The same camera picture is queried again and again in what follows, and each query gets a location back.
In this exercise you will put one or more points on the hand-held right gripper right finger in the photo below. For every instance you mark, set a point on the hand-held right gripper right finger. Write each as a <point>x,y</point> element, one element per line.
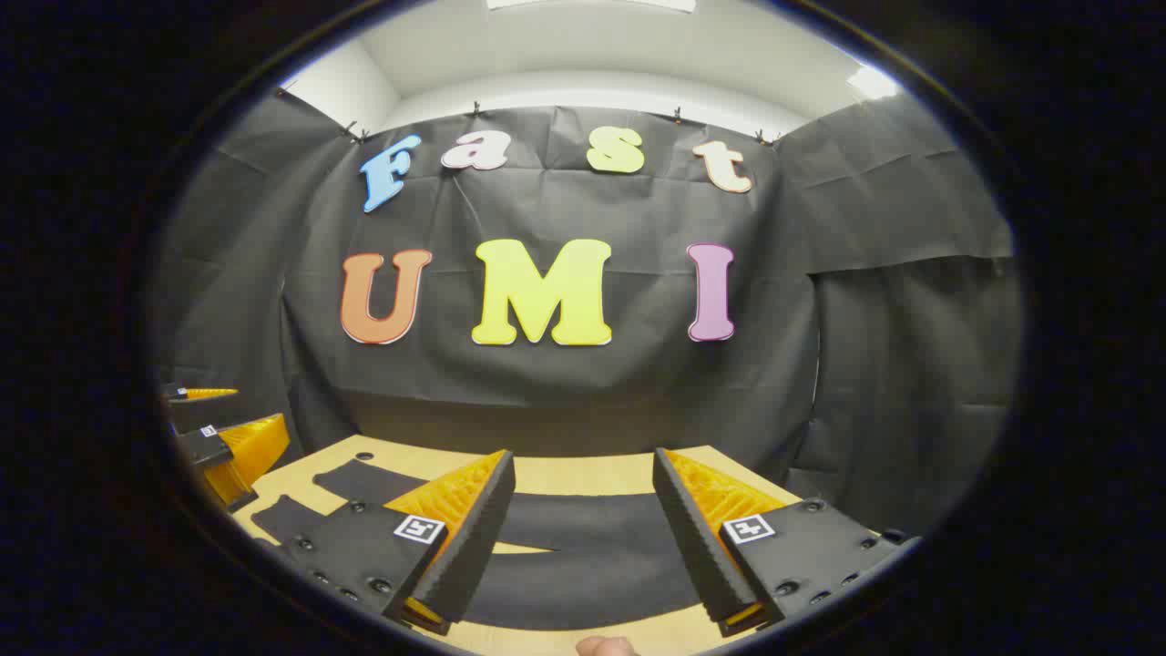
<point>701,547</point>

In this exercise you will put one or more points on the black backdrop cloth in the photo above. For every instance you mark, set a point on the black backdrop cloth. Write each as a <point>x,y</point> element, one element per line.
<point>565,392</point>

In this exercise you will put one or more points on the white ceiling light panel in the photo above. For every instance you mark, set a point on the white ceiling light panel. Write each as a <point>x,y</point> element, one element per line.
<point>874,82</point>

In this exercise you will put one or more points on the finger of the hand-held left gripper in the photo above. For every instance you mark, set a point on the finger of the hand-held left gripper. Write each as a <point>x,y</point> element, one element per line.
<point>205,394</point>
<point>246,451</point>

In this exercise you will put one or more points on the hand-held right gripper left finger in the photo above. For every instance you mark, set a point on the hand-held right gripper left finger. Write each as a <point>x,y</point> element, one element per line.
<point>469,547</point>

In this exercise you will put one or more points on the dark blue jeans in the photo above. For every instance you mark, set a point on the dark blue jeans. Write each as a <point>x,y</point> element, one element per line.
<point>583,556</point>

